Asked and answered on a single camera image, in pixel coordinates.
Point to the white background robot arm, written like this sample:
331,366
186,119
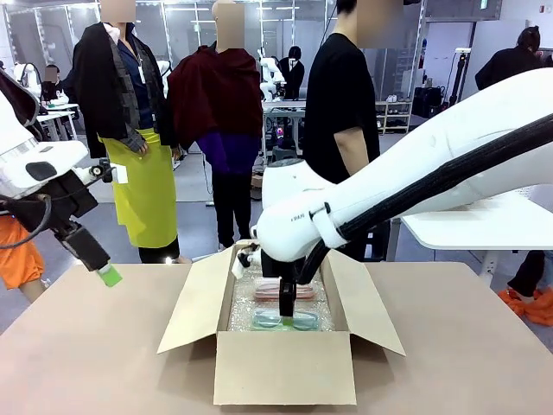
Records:
270,75

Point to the orange cloth on floor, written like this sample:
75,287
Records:
527,307

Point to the bending person in black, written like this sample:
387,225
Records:
514,65

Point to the black tripod pole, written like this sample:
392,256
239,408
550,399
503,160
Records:
458,78

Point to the cardboard box on floor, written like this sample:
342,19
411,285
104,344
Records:
257,180

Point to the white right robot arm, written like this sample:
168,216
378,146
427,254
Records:
389,186

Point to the small white background robot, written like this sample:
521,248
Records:
26,78

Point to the black suitcase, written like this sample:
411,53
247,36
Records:
428,101

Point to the white desk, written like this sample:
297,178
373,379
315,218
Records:
475,225

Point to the white shoe shelf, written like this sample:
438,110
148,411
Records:
395,114

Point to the mannequin dark coat orange shorts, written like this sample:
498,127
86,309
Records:
17,255

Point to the background workbench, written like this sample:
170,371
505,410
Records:
285,108

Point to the mannequin with maroon cape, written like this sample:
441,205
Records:
216,99

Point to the person in black T-shirt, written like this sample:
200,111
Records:
337,99

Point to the person's right forearm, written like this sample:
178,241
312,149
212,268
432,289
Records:
352,149

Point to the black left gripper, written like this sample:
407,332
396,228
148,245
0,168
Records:
84,248

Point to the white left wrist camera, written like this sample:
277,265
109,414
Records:
93,173

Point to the open brown cardboard box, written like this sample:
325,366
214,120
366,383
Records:
285,367

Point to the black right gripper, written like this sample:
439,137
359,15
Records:
276,270

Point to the standing background person in black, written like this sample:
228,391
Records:
294,73

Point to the seated background person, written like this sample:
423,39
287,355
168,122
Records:
54,86

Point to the mannequin black jacket yellow skirt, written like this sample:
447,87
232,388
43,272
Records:
125,108

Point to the grey plastic stool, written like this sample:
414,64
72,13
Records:
283,153

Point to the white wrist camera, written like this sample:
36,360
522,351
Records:
242,266
93,173

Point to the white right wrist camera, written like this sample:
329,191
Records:
242,266

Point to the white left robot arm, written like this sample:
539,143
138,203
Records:
26,164

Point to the clear bubble wrap sheet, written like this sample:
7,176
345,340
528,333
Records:
244,311

